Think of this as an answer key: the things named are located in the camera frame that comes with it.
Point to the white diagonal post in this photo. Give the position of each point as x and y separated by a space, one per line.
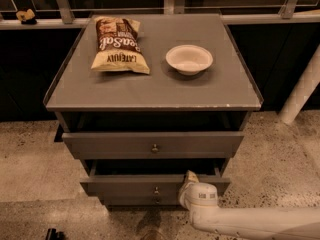
302 91

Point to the grey drawer cabinet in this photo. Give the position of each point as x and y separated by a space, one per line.
220 98

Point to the white paper bowl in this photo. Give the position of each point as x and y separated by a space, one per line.
189 59

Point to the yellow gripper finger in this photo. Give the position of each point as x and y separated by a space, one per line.
191 177

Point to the metal railing frame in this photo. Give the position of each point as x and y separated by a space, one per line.
232 12

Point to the black object on floor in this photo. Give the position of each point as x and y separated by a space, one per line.
53 234

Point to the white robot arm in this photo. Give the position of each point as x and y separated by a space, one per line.
258 223

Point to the sea salt chips bag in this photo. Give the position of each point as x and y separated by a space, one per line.
117 46

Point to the grey top drawer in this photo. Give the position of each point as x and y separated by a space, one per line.
152 145

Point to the yellow black object on ledge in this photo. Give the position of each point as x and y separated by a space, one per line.
26 16

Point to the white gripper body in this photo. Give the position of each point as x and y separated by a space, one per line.
199 194

